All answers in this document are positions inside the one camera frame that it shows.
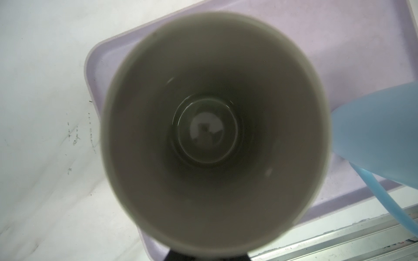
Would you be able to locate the aluminium front rail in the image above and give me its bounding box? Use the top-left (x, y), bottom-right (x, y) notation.
top-left (250, 214), bottom-right (418, 261)

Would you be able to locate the light blue mug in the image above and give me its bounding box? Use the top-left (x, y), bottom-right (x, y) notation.
top-left (332, 82), bottom-right (418, 236)

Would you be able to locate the grey mug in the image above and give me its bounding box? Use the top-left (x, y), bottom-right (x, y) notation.
top-left (101, 12), bottom-right (331, 259)

